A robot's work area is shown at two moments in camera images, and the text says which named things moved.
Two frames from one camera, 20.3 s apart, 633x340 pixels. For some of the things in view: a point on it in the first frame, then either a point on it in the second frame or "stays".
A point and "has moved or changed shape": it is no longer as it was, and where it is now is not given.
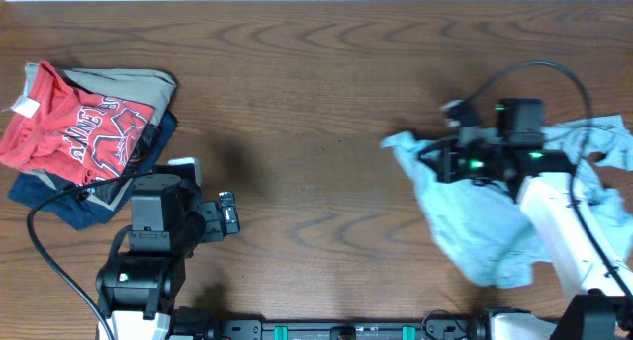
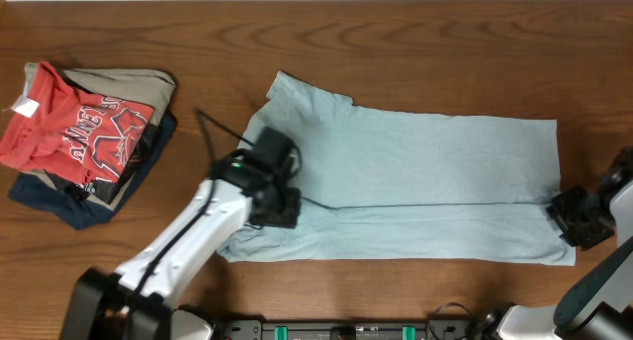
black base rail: (187, 325) stays
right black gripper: (445, 169) to (558, 211)
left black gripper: (214, 229) to (290, 217)
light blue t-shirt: (489, 232) has moved or changed shape
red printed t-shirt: (57, 130) stays
